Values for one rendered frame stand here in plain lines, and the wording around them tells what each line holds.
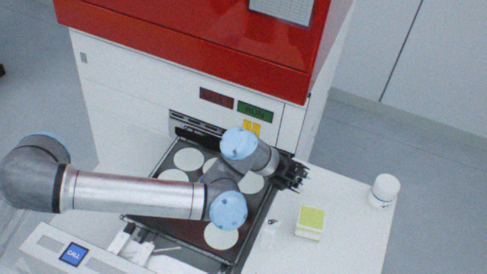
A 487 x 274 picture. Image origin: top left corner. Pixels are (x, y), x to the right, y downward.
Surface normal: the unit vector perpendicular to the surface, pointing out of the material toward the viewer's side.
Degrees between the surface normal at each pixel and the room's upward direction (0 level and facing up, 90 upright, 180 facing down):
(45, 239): 0
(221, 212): 58
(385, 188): 0
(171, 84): 90
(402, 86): 90
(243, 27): 91
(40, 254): 0
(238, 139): 42
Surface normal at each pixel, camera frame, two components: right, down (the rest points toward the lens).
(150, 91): -0.37, 0.66
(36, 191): 0.00, 0.07
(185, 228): 0.09, -0.68
